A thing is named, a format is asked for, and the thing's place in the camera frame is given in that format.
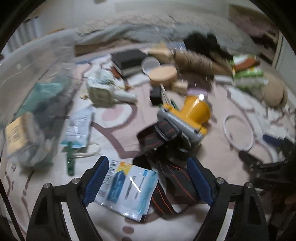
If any blue white medicine sachet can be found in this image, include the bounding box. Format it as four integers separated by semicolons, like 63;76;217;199
95;160;159;222

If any yellow tissue pack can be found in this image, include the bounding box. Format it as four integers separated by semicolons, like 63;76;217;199
4;113;34;154

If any yellow grey headlamp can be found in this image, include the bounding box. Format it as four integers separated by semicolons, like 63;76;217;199
137;94;212;160

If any clear plastic storage bin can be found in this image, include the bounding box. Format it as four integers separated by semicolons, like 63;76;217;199
1;29;81;170

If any beige fluffy plush toy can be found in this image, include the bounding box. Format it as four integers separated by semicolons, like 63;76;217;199
262;72;288;108

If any green dotted plastic bag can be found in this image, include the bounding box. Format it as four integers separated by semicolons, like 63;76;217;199
231;54;268;95

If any purple notepad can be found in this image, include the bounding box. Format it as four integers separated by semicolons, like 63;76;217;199
187;89;208;96

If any patterned bed sheet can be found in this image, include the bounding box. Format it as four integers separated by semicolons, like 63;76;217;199
1;51;295;240

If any small wooden block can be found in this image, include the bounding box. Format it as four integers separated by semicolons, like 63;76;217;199
171;80;188;95

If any open wardrobe shelf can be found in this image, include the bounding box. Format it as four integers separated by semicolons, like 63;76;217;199
227;1;288;71

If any teal plastic bag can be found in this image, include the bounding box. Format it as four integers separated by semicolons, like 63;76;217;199
15;83;64;118

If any beige quilted pillow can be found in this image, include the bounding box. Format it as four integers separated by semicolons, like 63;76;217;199
78;11;176;35

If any clear plastic cup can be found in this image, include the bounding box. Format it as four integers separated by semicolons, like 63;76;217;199
141;56;161;75

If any grey blue duvet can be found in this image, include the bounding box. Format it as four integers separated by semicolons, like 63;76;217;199
75;23;258;54

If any black gift box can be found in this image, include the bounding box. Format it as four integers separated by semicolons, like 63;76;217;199
111;49;147;77

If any white plastic ring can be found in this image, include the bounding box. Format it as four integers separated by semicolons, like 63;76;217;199
222;114;255;152

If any brown leather strap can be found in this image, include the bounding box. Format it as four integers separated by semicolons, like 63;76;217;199
234;58;261;71

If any cardboard cone with rope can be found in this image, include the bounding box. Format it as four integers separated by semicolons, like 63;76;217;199
174;51;233;76

